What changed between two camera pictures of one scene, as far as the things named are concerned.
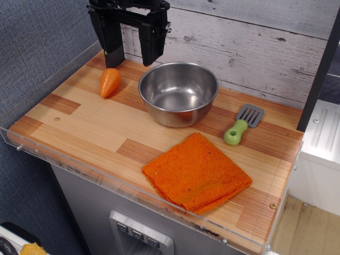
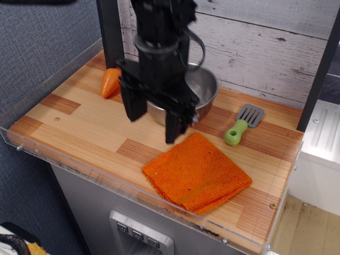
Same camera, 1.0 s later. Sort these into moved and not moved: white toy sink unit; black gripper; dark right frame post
Moved: black gripper
Not moved: white toy sink unit; dark right frame post
